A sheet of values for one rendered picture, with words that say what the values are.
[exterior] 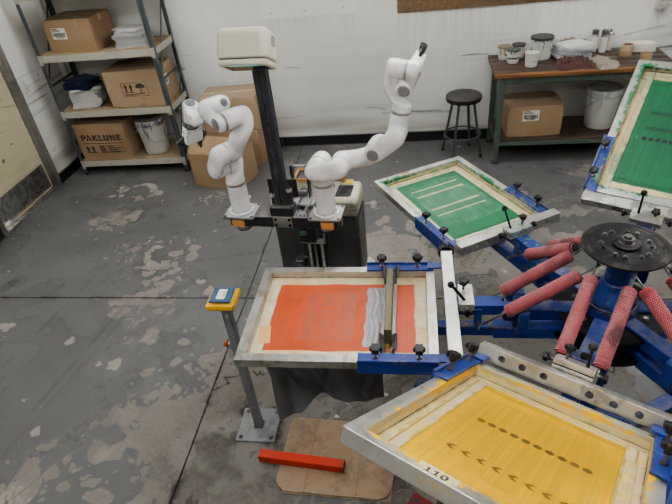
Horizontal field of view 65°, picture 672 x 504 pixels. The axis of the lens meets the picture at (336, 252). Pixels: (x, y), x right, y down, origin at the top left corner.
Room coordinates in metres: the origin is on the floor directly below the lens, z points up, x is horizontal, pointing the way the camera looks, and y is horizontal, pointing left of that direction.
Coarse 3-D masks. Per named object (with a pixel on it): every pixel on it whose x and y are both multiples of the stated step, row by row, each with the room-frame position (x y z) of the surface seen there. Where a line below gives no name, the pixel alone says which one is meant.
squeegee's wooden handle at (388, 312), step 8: (392, 272) 1.79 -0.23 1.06; (392, 280) 1.74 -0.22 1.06; (392, 288) 1.69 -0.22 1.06; (392, 296) 1.64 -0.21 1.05; (392, 304) 1.61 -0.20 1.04; (384, 312) 1.55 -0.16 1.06; (392, 312) 1.59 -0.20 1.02; (384, 320) 1.51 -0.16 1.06; (392, 320) 1.56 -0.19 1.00; (384, 328) 1.46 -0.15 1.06; (384, 336) 1.45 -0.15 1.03
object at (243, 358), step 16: (272, 272) 1.99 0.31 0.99; (288, 272) 1.97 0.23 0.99; (304, 272) 1.96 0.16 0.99; (320, 272) 1.95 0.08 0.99; (336, 272) 1.93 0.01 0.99; (352, 272) 1.92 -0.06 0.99; (368, 272) 1.91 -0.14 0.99; (400, 272) 1.88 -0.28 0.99; (416, 272) 1.87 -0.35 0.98; (432, 272) 1.85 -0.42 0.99; (432, 288) 1.74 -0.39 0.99; (256, 304) 1.77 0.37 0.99; (432, 304) 1.64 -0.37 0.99; (256, 320) 1.67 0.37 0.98; (432, 320) 1.54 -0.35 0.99; (432, 336) 1.46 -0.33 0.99; (240, 352) 1.49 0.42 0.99; (432, 352) 1.38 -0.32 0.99; (336, 368) 1.38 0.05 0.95; (352, 368) 1.37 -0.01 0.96
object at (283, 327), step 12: (276, 324) 1.67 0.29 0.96; (288, 324) 1.66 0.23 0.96; (360, 324) 1.61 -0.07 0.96; (396, 324) 1.58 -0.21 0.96; (408, 324) 1.57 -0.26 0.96; (276, 336) 1.59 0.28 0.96; (288, 336) 1.59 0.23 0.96; (360, 336) 1.54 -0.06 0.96; (408, 336) 1.51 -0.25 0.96; (264, 348) 1.53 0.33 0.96; (276, 348) 1.53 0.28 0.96; (288, 348) 1.52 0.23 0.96; (300, 348) 1.51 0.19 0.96; (312, 348) 1.50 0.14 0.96; (324, 348) 1.49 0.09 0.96; (336, 348) 1.49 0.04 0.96; (348, 348) 1.48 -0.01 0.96; (360, 348) 1.47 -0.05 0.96; (408, 348) 1.44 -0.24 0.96
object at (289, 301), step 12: (288, 288) 1.90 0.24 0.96; (300, 288) 1.89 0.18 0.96; (312, 288) 1.88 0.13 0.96; (324, 288) 1.87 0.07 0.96; (336, 288) 1.86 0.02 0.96; (348, 288) 1.85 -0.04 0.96; (360, 288) 1.84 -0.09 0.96; (408, 288) 1.80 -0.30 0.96; (288, 300) 1.81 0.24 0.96; (300, 300) 1.80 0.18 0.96; (360, 300) 1.76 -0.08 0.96; (396, 300) 1.73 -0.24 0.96; (408, 300) 1.72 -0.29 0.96; (276, 312) 1.74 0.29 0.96; (288, 312) 1.73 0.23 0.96; (360, 312) 1.68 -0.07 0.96; (396, 312) 1.65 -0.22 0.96; (408, 312) 1.64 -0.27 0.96
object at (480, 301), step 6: (474, 300) 1.58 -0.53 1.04; (480, 300) 1.57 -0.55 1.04; (486, 300) 1.57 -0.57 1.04; (492, 300) 1.57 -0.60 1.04; (498, 300) 1.56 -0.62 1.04; (480, 306) 1.54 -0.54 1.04; (486, 306) 1.54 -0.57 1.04; (492, 306) 1.54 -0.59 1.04; (498, 306) 1.53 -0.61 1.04; (462, 312) 1.56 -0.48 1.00; (486, 312) 1.54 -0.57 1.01; (492, 312) 1.54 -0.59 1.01; (498, 312) 1.53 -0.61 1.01
